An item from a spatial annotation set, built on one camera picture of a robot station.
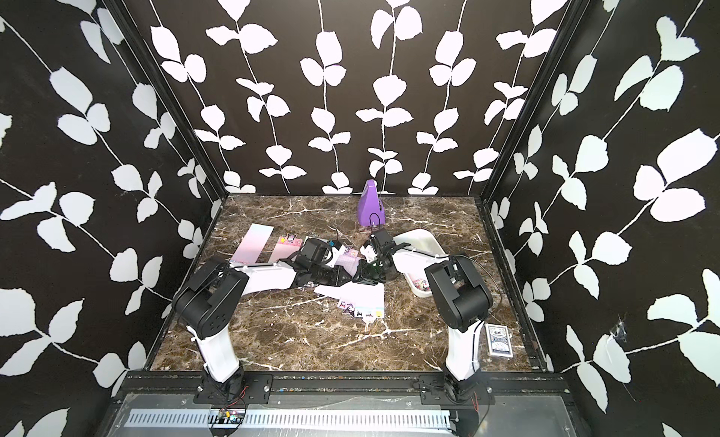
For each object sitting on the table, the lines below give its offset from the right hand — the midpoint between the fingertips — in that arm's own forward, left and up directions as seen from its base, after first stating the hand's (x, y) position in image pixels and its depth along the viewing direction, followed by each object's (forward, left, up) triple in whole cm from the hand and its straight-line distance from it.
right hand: (352, 276), depth 92 cm
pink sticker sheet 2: (+14, +27, -4) cm, 30 cm away
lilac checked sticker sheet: (+9, +2, -4) cm, 10 cm away
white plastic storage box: (-10, -18, +30) cm, 36 cm away
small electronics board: (-39, +31, -5) cm, 50 cm away
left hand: (0, 0, 0) cm, 0 cm away
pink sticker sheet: (+15, +39, -3) cm, 42 cm away
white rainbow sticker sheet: (-7, -4, -3) cm, 9 cm away
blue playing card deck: (-19, -45, -3) cm, 49 cm away
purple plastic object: (+25, -6, +5) cm, 27 cm away
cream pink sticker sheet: (-1, -24, -5) cm, 24 cm away
